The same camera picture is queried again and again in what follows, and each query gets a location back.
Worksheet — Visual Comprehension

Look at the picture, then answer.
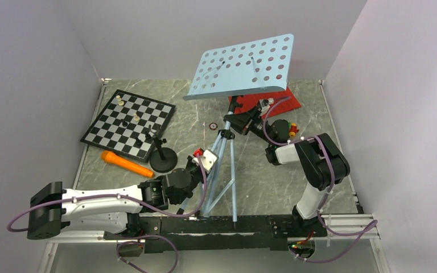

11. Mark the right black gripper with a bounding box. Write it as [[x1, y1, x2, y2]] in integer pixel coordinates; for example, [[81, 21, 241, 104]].
[[222, 106, 274, 146]]

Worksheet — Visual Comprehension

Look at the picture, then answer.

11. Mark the black microphone desk stand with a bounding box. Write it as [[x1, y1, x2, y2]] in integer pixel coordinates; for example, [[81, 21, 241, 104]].
[[149, 128, 178, 173]]

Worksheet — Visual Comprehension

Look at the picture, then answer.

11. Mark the red sheet music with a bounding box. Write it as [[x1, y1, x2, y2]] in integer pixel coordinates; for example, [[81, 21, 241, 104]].
[[228, 86, 302, 114]]

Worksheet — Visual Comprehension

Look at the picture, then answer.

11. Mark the light blue music stand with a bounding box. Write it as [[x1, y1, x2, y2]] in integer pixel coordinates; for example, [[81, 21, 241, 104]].
[[183, 34, 294, 222]]

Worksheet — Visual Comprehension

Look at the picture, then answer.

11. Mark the orange toy microphone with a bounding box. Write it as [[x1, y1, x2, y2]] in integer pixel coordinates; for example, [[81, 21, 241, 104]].
[[101, 151, 155, 178]]

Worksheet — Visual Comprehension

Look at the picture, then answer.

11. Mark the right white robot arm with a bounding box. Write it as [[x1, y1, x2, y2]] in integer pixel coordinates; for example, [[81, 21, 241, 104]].
[[224, 107, 351, 237]]

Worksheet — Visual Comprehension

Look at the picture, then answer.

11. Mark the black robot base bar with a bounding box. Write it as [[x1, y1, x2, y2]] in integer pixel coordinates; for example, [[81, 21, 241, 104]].
[[104, 214, 327, 254]]

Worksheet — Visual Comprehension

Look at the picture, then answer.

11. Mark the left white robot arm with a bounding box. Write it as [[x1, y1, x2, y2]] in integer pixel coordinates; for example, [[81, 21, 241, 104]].
[[27, 162, 211, 240]]

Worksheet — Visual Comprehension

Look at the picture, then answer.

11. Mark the brown poker chip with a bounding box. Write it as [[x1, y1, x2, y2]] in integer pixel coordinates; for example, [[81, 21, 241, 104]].
[[209, 122, 217, 130]]

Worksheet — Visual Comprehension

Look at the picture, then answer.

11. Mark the colourful toy block car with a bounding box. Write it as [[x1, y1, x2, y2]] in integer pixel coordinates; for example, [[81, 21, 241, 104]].
[[288, 123, 299, 138]]

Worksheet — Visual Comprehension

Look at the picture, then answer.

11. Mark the black white chessboard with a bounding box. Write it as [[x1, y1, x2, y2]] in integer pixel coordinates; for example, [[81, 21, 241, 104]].
[[80, 89, 176, 163]]

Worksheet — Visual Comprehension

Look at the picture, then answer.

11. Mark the small electronics box left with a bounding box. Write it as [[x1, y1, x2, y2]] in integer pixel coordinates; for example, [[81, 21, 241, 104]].
[[117, 243, 144, 258]]

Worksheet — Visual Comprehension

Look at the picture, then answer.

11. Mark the electronics board right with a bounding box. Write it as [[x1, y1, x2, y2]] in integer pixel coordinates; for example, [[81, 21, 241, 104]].
[[288, 238, 316, 259]]

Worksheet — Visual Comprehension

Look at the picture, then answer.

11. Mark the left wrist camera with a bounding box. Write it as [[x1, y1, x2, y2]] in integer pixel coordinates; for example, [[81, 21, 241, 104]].
[[192, 148, 219, 173]]

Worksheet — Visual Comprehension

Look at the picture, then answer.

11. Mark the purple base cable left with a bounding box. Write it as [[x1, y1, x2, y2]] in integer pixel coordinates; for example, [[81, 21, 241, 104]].
[[116, 234, 180, 273]]

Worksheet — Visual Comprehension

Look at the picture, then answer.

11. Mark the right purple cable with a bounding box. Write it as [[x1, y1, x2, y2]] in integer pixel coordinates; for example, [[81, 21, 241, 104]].
[[262, 97, 378, 237]]

